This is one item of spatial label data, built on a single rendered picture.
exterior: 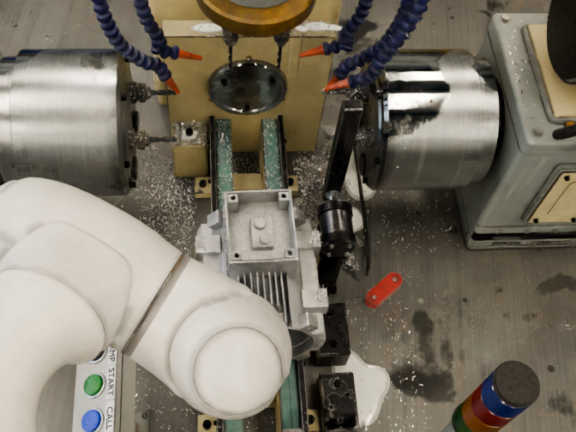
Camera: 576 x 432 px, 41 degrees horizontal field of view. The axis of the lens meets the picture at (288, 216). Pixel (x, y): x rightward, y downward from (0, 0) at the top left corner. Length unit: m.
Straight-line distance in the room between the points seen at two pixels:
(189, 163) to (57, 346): 0.95
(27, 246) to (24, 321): 0.06
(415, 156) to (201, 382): 0.77
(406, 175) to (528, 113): 0.22
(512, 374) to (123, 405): 0.52
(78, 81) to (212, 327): 0.73
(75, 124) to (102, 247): 0.63
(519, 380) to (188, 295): 0.51
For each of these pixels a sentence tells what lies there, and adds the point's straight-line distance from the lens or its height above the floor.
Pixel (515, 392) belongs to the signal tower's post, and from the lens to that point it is 1.00.
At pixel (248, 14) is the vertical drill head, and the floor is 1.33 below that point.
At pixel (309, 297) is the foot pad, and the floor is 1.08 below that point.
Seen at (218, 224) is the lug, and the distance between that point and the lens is 1.18.
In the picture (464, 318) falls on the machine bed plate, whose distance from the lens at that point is 1.49.
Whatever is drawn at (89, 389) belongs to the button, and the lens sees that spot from 1.11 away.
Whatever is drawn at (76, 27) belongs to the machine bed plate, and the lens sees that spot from 1.84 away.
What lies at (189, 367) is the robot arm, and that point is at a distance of 0.59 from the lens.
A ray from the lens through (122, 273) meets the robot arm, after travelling 0.62.
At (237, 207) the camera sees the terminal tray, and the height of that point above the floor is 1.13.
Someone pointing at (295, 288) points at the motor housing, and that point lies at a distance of 1.14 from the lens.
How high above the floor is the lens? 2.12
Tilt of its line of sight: 60 degrees down
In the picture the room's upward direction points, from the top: 9 degrees clockwise
